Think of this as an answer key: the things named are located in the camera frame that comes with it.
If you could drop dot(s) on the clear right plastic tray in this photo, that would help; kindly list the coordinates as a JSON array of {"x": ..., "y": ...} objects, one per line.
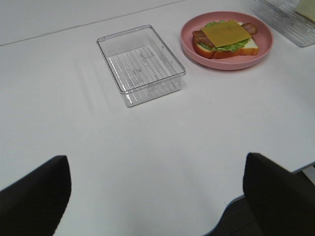
[{"x": 281, "y": 15}]

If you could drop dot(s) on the bread slice from tray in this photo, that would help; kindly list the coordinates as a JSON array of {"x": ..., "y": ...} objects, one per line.
[{"x": 250, "y": 49}]

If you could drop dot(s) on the bread slice in right tray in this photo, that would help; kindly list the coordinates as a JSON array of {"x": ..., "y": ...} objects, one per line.
[{"x": 306, "y": 8}]

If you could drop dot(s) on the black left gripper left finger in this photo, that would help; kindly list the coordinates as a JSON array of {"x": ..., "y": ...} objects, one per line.
[{"x": 35, "y": 204}]

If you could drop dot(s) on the pink round plate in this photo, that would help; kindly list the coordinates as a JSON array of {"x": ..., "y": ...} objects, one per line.
[{"x": 263, "y": 39}]

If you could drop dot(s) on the clear left plastic tray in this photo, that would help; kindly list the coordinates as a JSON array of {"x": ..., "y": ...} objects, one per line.
[{"x": 142, "y": 65}]

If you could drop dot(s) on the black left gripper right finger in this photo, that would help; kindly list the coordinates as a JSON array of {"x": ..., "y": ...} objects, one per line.
[{"x": 282, "y": 202}]

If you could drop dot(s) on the yellow cheese slice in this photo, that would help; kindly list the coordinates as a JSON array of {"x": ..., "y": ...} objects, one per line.
[{"x": 226, "y": 33}]

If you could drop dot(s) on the clear plastic tray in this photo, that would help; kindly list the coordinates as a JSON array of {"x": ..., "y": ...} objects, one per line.
[
  {"x": 281, "y": 15},
  {"x": 142, "y": 65}
]

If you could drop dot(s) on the green lettuce leaf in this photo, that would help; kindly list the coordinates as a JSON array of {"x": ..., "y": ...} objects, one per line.
[{"x": 232, "y": 48}]

